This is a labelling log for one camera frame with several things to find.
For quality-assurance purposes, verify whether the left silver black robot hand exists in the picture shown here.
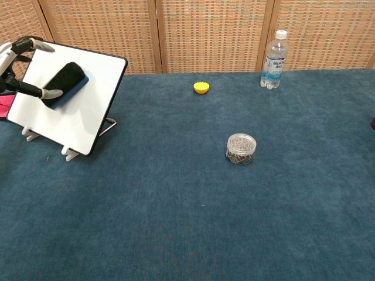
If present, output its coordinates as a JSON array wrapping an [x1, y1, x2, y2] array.
[[0, 35, 64, 101]]

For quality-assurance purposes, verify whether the white rectangular board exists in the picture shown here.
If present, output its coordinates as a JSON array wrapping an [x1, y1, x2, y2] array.
[[6, 40, 128, 157]]

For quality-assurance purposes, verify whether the pink microfibre cloth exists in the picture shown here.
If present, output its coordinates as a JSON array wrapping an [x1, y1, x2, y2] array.
[[0, 94, 16, 121]]

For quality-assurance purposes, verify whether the white folding board stand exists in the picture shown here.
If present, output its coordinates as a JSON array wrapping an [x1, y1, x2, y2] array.
[[21, 116, 118, 163]]

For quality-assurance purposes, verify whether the woven bamboo folding screen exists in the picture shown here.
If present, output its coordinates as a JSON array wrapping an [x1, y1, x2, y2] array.
[[0, 0, 375, 80]]

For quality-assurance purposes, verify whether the blue carpet table cover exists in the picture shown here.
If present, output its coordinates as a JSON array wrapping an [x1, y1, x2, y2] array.
[[0, 68, 375, 281]]

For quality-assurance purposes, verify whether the clear plastic water bottle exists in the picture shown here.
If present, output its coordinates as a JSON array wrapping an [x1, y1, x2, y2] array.
[[260, 29, 288, 90]]

